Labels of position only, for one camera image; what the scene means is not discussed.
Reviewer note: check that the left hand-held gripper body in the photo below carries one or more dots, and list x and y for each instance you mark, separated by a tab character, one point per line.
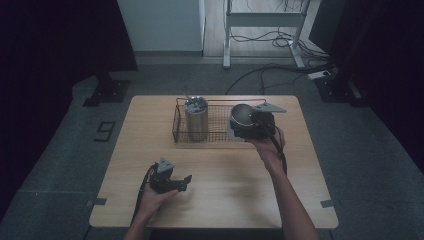
161	181

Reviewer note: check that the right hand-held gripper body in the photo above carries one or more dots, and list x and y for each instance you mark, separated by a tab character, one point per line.
263	125

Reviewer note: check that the white metal mug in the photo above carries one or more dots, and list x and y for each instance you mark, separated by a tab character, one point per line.
241	115

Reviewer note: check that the steel tumbler with lid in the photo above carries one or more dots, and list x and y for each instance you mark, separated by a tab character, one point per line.
196	121

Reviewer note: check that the metal straw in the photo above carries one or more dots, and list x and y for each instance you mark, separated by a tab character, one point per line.
188	94

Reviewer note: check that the person's left hand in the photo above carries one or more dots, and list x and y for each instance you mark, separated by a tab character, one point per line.
151	201

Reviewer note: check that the person's right hand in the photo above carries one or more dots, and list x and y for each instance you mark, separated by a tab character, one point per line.
268	150

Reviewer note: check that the grey tape piece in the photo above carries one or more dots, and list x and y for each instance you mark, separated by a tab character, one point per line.
97	201
327	203

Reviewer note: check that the white power strip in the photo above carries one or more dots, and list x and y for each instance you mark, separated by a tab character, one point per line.
319	75

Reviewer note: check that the black stand base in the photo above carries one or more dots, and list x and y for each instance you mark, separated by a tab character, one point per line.
336	90
110	91

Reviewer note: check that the white cabinet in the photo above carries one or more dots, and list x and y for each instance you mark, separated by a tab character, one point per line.
160	23

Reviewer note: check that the dark curtain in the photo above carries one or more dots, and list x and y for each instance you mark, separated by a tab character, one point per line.
50	66
383	50

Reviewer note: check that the white metal desk frame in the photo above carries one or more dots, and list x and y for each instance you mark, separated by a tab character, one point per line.
263	19

